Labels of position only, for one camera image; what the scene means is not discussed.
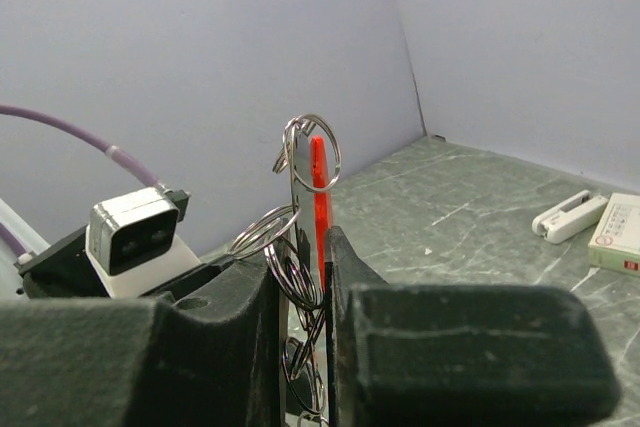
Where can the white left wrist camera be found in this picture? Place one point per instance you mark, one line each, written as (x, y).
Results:
(132, 245)

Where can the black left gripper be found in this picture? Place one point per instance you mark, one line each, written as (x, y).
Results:
(66, 270)

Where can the white stapler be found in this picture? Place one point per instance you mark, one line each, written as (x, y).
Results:
(569, 217)

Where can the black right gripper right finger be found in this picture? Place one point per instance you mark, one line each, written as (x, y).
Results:
(459, 355)

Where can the red handled metal key holder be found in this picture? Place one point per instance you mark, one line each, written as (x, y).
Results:
(286, 239)

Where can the white green staple box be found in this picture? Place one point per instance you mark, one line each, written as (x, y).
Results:
(616, 239)

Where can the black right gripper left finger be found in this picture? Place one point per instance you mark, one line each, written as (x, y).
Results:
(210, 359)

